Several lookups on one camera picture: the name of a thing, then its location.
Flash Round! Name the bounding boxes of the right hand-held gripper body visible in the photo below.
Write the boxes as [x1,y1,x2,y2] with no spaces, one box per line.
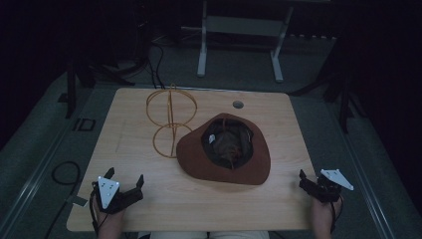
[311,168,355,204]

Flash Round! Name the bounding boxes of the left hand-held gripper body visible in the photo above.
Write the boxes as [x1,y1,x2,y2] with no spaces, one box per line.
[91,175,134,215]

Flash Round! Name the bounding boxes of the person's left hand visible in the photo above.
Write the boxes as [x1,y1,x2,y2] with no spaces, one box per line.
[94,195,127,233]

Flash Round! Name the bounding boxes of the person's right hand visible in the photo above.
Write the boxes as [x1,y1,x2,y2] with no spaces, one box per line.
[311,196,343,232]

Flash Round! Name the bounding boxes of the grey tape piece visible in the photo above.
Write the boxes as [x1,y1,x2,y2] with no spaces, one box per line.
[65,194,90,209]

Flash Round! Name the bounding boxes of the brown felt hat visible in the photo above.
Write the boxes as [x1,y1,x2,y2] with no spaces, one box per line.
[175,113,272,186]

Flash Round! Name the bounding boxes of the black tripod stand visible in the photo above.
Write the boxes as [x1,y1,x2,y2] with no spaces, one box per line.
[57,56,150,120]
[288,36,369,134]

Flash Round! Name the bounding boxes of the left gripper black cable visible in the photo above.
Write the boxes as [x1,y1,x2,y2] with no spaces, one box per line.
[89,189,110,235]

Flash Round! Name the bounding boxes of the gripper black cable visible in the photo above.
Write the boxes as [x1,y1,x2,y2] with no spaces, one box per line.
[89,189,110,235]
[328,195,344,234]

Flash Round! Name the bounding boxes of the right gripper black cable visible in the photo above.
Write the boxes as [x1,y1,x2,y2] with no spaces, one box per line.
[328,195,344,234]

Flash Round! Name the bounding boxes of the black looped floor cable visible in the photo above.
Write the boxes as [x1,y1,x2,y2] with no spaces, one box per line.
[43,160,82,239]

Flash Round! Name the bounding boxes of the gold wire hat stand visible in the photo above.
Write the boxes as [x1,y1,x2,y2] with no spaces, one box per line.
[145,83,199,159]

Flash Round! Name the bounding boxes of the black hanging cables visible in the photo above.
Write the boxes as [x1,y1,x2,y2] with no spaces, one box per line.
[145,33,167,91]

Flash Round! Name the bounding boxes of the white metal frame stand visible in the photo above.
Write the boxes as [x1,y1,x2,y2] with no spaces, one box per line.
[196,0,297,84]

